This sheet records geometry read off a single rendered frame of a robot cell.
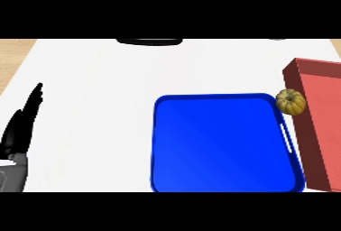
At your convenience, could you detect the black rounded object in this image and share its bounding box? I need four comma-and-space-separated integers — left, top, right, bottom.
116, 38, 184, 47

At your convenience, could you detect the blue plastic tray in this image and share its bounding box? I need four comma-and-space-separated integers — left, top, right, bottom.
149, 93, 307, 193

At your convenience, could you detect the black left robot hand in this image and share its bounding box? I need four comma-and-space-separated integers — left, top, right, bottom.
0, 82, 46, 162

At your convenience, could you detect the red cardboard box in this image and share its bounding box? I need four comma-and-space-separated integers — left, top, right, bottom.
282, 57, 341, 192

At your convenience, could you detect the yellow ribbed squash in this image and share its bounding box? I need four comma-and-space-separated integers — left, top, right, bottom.
274, 88, 307, 116

